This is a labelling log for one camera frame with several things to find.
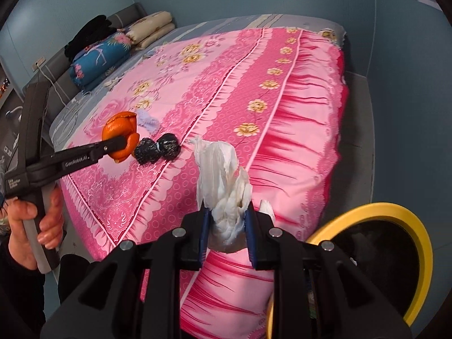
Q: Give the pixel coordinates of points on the folded blue floral quilt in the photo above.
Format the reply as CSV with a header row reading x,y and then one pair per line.
x,y
99,60

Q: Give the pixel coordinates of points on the black clothing pile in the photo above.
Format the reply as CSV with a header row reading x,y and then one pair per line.
x,y
88,35

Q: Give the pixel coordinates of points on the white tissue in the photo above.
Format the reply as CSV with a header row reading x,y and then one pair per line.
x,y
219,169

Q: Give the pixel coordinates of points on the large orange peel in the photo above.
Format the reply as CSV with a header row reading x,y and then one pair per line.
x,y
120,123

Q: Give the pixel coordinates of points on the person's left forearm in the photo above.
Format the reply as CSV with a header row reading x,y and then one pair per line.
x,y
21,300

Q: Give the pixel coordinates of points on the pink floral blanket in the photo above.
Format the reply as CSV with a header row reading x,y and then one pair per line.
x,y
247,77

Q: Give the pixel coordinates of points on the person's left hand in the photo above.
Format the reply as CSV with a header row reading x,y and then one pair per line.
x,y
53,219

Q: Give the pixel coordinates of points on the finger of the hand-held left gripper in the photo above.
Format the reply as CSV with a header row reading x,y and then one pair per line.
x,y
88,155

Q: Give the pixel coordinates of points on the yellow rimmed trash bin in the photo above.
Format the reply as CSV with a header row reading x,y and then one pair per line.
x,y
388,212

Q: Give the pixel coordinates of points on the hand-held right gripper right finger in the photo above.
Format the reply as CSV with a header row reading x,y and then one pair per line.
x,y
251,235

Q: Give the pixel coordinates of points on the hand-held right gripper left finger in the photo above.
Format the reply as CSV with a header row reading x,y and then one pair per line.
x,y
204,235

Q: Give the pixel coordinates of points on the folded beige quilt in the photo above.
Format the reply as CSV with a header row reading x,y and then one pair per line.
x,y
152,28

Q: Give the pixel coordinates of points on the knotted black plastic bag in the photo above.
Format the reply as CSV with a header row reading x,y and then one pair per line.
x,y
167,146

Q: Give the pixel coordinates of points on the white wall socket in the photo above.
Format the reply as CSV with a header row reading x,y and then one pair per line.
x,y
39,64

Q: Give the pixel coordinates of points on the short purple foam net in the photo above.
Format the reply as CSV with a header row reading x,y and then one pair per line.
x,y
148,120

